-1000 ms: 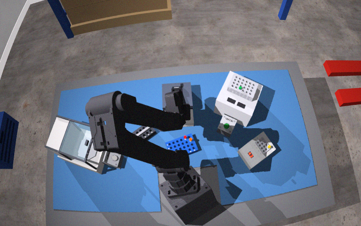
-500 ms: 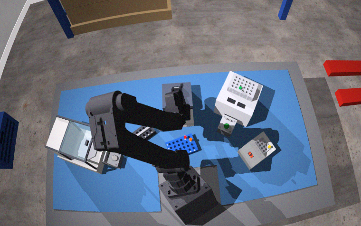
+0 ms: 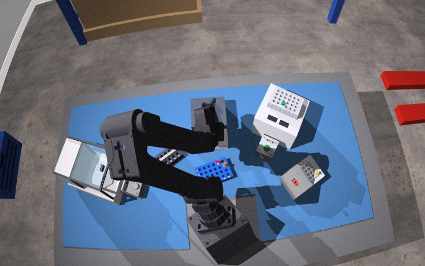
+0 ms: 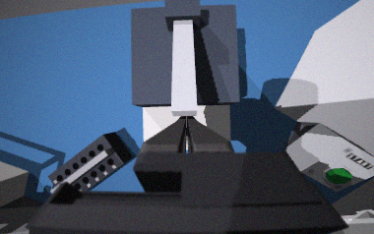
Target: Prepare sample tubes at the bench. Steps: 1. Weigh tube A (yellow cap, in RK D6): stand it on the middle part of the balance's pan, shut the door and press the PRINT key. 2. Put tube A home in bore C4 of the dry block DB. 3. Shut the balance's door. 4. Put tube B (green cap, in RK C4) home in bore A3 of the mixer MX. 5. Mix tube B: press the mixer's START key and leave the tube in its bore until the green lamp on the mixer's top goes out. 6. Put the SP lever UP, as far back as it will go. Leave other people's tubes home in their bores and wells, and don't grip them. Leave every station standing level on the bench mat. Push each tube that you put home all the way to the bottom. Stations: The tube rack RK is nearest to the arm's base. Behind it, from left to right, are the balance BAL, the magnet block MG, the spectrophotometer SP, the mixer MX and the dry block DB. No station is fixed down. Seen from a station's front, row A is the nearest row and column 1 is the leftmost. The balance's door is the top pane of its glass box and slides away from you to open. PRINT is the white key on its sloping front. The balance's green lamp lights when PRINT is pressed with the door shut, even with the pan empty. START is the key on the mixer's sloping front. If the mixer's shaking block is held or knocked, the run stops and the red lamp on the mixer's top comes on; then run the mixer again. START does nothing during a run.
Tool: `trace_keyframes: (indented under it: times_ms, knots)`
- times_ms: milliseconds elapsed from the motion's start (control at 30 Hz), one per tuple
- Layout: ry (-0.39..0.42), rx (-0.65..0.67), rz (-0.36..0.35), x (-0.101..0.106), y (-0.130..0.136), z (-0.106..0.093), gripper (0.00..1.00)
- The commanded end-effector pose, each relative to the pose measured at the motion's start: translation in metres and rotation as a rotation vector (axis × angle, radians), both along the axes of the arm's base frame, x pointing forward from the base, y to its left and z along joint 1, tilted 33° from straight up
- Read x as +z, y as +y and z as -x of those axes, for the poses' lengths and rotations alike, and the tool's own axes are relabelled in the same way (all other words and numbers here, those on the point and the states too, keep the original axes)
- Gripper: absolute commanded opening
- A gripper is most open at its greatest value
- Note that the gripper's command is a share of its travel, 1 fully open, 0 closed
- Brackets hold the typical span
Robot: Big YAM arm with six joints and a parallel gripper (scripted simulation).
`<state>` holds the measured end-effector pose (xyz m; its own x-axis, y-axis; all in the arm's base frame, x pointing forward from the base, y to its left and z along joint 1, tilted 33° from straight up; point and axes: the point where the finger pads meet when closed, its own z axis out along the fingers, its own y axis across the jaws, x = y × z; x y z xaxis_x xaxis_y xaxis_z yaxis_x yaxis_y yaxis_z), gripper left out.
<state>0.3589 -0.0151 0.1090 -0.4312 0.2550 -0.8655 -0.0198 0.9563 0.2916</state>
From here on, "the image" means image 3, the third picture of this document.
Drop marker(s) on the blue bench mat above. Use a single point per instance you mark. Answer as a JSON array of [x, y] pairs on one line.
[[158, 220]]

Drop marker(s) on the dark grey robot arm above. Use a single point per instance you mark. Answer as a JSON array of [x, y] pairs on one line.
[[137, 130]]

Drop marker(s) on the blue tube rack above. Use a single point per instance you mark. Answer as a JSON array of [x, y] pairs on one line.
[[214, 169]]

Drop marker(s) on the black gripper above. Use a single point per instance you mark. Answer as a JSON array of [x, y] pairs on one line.
[[221, 132]]

